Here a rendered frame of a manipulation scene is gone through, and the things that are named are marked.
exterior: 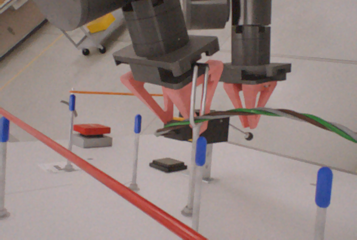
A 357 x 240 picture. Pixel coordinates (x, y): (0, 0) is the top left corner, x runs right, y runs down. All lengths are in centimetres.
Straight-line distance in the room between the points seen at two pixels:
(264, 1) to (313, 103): 155
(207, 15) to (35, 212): 32
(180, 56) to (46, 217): 18
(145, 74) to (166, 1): 7
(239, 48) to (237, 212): 24
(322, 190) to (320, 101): 183
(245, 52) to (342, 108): 148
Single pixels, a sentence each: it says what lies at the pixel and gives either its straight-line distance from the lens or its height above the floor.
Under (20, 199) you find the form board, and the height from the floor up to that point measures 121.
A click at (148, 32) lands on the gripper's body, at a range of 33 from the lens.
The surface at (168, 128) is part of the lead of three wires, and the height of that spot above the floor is 118.
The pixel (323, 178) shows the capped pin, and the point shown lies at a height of 121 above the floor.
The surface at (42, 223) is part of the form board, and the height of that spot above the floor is 121.
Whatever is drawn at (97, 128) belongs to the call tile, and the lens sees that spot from 62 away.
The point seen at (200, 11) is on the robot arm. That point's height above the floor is 119.
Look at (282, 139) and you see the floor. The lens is 192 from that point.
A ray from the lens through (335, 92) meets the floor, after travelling 205.
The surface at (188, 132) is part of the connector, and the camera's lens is 41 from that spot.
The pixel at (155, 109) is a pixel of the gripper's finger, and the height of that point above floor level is 117.
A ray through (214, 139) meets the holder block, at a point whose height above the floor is 109.
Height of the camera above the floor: 137
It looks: 32 degrees down
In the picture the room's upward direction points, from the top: 38 degrees counter-clockwise
